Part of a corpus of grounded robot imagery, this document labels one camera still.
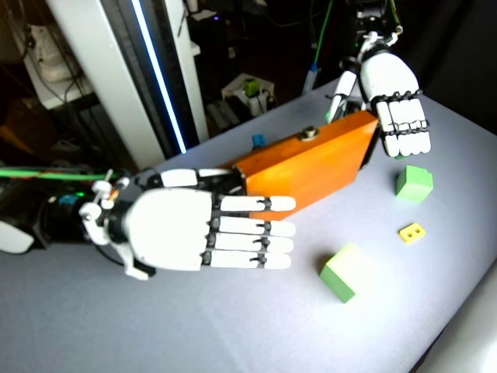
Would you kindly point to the white and blue plug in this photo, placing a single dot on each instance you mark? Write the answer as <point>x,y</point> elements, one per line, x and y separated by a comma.
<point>311,79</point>

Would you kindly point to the light green house-shaped block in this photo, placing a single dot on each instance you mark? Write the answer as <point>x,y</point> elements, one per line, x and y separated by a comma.
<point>413,184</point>

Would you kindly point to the white column with blue light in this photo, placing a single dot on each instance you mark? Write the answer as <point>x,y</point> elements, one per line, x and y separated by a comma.
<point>97,77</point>

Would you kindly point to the small blue block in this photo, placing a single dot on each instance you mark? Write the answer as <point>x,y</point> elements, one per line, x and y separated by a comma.
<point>259,140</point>

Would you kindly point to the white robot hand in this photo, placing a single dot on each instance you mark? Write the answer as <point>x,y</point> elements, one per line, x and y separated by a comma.
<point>171,229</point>
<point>388,77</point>

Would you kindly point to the small yellow two-hole block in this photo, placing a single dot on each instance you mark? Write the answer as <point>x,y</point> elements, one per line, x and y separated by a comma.
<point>412,233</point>

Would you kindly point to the white device with green part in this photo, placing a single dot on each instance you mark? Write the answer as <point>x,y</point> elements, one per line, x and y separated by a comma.
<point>248,93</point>

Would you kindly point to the large light green cube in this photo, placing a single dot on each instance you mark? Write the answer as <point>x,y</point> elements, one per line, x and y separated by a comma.
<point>349,272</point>

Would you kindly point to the dark and white sneaker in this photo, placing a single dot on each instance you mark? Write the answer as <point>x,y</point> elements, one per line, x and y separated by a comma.
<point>64,145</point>

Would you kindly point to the grey table cloth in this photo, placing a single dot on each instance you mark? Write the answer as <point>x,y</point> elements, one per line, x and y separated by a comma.
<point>116,330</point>

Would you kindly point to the white shoe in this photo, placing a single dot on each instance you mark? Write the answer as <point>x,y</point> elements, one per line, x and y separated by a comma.
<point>50,54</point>

